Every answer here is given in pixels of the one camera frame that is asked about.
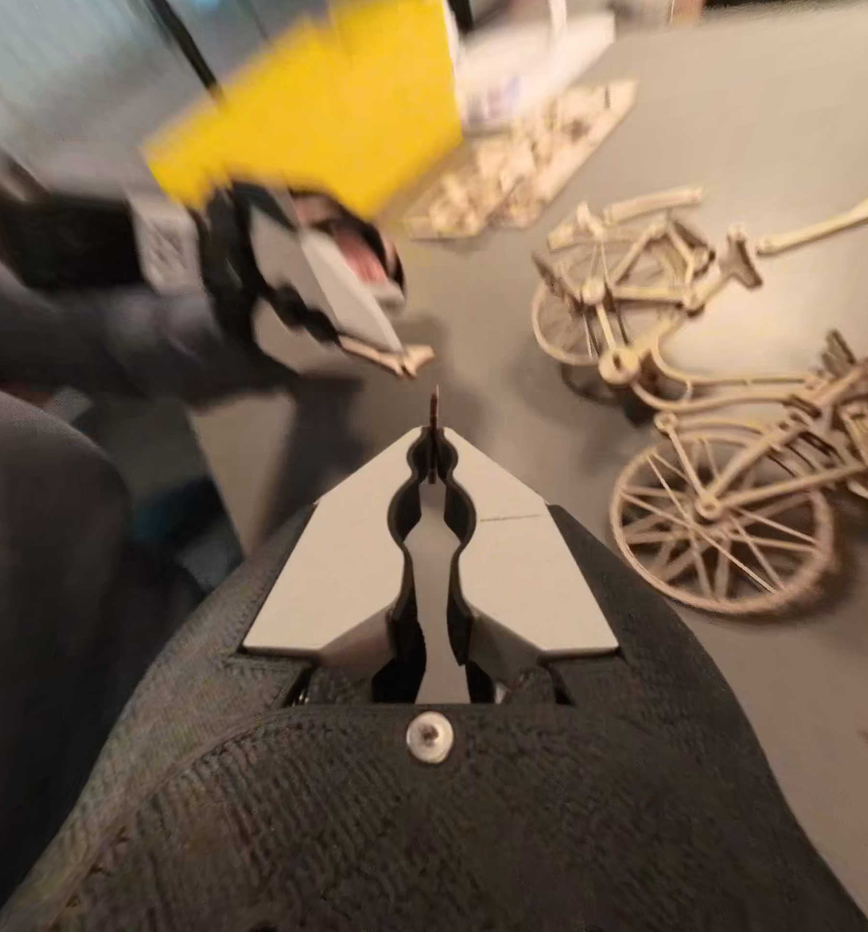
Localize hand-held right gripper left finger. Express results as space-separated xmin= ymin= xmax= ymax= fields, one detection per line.
xmin=243 ymin=427 xmax=429 ymax=685

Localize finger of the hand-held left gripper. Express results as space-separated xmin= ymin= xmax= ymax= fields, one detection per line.
xmin=247 ymin=191 xmax=408 ymax=359
xmin=250 ymin=286 xmax=397 ymax=361

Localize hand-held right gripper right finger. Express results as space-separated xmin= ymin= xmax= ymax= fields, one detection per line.
xmin=441 ymin=428 xmax=619 ymax=689

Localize thin wooden model part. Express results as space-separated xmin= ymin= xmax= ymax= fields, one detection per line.
xmin=347 ymin=338 xmax=435 ymax=380

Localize person's left forearm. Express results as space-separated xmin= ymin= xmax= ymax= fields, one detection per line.
xmin=0 ymin=255 xmax=377 ymax=409

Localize wooden bicycle model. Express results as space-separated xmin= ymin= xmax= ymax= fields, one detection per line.
xmin=529 ymin=185 xmax=868 ymax=620

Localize person's legs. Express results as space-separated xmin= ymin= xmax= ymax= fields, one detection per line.
xmin=132 ymin=477 xmax=224 ymax=562

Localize yellow block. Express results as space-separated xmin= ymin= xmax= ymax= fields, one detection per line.
xmin=143 ymin=0 xmax=467 ymax=219

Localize wooden part sheet stack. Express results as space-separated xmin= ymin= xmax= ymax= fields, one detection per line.
xmin=398 ymin=76 xmax=639 ymax=241

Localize person's torso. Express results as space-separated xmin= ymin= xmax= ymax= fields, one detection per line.
xmin=0 ymin=379 xmax=246 ymax=932

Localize white instruction booklet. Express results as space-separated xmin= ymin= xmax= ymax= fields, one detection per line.
xmin=456 ymin=11 xmax=617 ymax=125

